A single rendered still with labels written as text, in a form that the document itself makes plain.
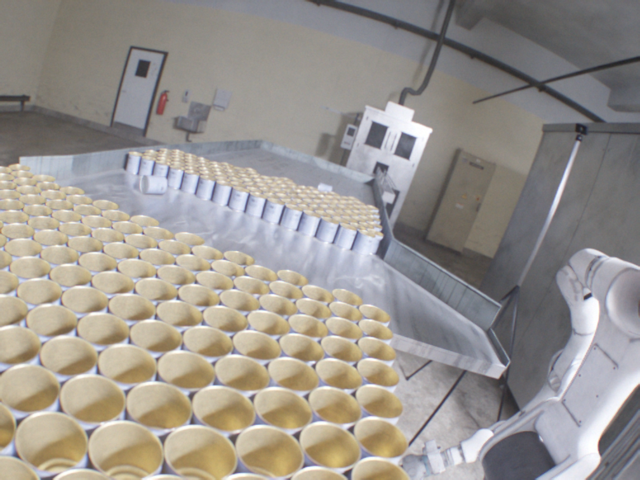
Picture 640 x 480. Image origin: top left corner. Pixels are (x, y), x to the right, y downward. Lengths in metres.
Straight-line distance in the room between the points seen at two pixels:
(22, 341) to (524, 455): 0.89
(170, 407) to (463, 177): 6.90
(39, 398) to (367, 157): 5.58
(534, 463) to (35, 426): 0.83
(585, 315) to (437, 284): 0.53
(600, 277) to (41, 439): 0.90
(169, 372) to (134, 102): 8.51
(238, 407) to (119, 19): 9.54
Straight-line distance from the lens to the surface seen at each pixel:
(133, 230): 0.83
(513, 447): 0.87
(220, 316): 0.58
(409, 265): 1.31
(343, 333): 0.67
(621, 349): 0.74
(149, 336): 0.52
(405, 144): 5.78
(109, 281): 0.62
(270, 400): 0.46
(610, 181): 2.92
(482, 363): 1.00
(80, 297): 0.57
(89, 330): 0.51
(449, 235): 7.26
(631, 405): 2.21
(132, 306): 0.57
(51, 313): 0.52
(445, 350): 0.95
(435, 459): 1.10
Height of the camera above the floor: 1.48
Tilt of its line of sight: 17 degrees down
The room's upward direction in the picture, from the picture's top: 19 degrees clockwise
